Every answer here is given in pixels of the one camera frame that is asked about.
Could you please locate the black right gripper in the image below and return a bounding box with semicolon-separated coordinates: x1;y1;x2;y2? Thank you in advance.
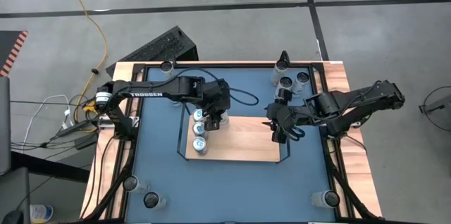
262;89;307;144

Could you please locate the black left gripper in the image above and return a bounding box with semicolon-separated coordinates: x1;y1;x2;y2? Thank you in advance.
197;80;232;132

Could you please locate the blue silver Red Bull can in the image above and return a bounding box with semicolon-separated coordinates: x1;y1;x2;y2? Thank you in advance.
192;108;207;123
192;121;208;137
192;136;209;156

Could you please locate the white Celsius Peach Vibe can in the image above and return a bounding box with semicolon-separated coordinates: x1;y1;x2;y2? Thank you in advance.
276;75;294;93

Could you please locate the blue table mat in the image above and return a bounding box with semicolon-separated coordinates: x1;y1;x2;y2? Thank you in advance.
125;67;338;223

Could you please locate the white Celsius can yellow band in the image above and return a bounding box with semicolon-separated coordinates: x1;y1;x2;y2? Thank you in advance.
311;189;341;209

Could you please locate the black power adapter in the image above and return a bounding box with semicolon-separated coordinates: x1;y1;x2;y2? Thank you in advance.
73;135;99;151

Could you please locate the black power strip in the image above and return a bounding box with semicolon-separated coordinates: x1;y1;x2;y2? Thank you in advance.
49;120;98;142

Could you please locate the grey stand leg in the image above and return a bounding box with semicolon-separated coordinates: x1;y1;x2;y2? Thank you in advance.
419;94;451;115

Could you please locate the black floor beam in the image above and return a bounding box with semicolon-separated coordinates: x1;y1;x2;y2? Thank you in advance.
10;150;92;183

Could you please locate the white blue yellow container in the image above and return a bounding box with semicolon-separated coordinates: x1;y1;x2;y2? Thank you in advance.
29;203;55;224

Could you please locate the grey cabinet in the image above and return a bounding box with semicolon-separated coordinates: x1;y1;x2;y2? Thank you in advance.
0;75;12;176

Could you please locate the black orange striped floor mat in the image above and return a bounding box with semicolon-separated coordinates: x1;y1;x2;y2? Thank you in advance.
0;30;30;78

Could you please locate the black wheel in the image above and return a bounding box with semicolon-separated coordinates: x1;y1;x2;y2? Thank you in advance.
1;209;25;224

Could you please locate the wooden shelf with black frame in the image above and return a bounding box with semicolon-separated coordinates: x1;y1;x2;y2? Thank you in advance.
175;102;292;164

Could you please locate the dark looping arm cable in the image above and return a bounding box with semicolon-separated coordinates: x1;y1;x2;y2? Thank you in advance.
165;67;260;107

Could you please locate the black pointed bracket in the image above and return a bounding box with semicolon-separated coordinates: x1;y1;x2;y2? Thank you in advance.
278;50;292;67

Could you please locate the yellow extension cable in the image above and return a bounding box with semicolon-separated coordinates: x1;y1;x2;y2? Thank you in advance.
55;0;109;116

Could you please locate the black cable ring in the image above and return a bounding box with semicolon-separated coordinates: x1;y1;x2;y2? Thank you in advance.
418;85;451;147

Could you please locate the white floor cable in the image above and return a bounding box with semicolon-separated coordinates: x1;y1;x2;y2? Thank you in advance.
21;93;71;141

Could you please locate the thin black floor cable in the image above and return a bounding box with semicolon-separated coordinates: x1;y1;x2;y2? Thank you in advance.
9;99;85;106

